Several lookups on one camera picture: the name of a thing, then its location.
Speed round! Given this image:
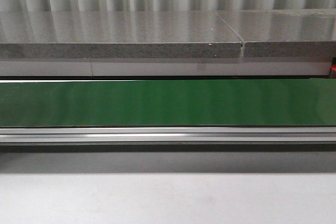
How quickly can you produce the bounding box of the white base panel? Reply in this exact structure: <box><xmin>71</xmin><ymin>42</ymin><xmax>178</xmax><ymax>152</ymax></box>
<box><xmin>1</xmin><ymin>58</ymin><xmax>332</xmax><ymax>77</ymax></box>

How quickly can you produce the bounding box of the left grey stone slab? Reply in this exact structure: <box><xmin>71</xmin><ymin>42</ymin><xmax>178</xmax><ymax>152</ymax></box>
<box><xmin>1</xmin><ymin>11</ymin><xmax>241</xmax><ymax>60</ymax></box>

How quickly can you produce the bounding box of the grey stone slab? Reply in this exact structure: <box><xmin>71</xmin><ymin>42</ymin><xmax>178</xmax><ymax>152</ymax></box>
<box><xmin>1</xmin><ymin>11</ymin><xmax>241</xmax><ymax>60</ymax></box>
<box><xmin>217</xmin><ymin>9</ymin><xmax>335</xmax><ymax>61</ymax></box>

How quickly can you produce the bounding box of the green conveyor belt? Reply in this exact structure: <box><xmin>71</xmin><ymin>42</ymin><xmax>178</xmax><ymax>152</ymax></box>
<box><xmin>1</xmin><ymin>79</ymin><xmax>335</xmax><ymax>127</ymax></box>

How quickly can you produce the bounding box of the right grey stone slab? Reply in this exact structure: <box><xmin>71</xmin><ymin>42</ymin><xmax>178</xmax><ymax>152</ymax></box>
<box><xmin>217</xmin><ymin>9</ymin><xmax>335</xmax><ymax>61</ymax></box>

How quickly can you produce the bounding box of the aluminium conveyor frame rail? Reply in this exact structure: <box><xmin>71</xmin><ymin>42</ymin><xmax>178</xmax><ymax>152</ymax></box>
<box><xmin>1</xmin><ymin>126</ymin><xmax>335</xmax><ymax>146</ymax></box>

